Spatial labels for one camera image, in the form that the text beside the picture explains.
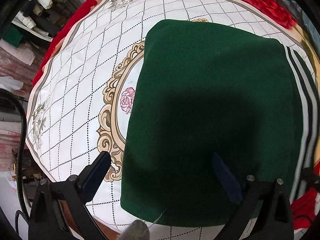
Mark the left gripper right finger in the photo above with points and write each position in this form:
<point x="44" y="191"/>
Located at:
<point x="274" y="220"/>

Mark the green white varsity jacket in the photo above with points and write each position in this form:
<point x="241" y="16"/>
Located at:
<point x="213" y="105"/>

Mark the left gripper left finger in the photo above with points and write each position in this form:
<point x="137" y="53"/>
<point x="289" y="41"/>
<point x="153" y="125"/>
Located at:
<point x="47" y="220"/>

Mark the white diamond pattern sheet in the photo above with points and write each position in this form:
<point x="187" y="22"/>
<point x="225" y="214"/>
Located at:
<point x="85" y="92"/>

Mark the pile of folded clothes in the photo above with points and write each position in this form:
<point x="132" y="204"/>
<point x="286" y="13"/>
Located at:
<point x="27" y="28"/>

